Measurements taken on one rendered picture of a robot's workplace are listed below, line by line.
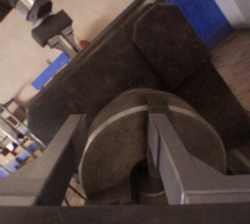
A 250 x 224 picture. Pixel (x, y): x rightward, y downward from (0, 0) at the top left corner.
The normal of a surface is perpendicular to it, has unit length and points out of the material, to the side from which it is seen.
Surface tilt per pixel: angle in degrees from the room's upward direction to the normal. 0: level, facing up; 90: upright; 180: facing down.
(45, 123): 90
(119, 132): 90
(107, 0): 90
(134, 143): 90
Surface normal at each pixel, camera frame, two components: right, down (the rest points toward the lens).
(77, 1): 0.01, 0.29
